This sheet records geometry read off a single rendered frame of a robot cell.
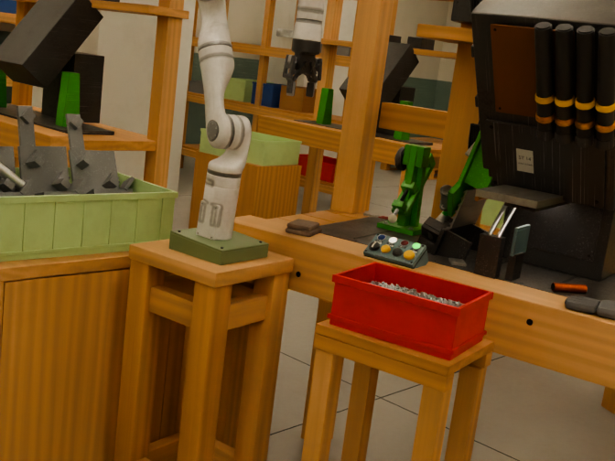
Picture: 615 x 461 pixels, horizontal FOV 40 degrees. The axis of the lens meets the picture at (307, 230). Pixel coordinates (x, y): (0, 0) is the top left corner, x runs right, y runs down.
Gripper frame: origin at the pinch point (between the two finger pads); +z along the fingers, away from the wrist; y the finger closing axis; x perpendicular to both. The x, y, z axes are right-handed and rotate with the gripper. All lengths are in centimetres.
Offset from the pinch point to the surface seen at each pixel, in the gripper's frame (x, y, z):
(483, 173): -43, 29, 15
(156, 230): 40, -7, 45
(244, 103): 406, 502, 47
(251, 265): -1.4, -15.1, 44.9
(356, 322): -40, -25, 47
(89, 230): 44, -29, 44
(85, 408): 40, -30, 95
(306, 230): -0.9, 9.7, 38.0
